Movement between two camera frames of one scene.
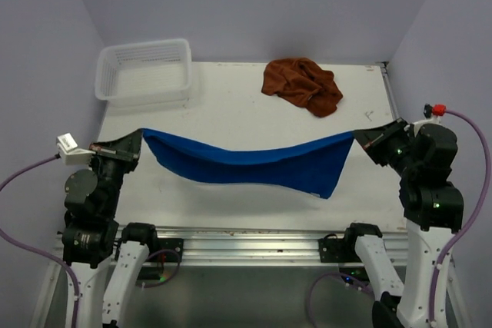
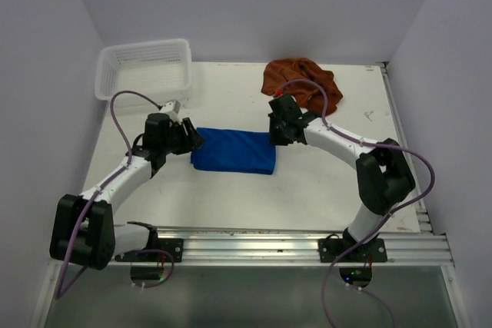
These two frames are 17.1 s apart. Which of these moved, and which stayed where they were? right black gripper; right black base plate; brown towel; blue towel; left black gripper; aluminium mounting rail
Moved: left black gripper; right black gripper; blue towel
Stayed: aluminium mounting rail; right black base plate; brown towel
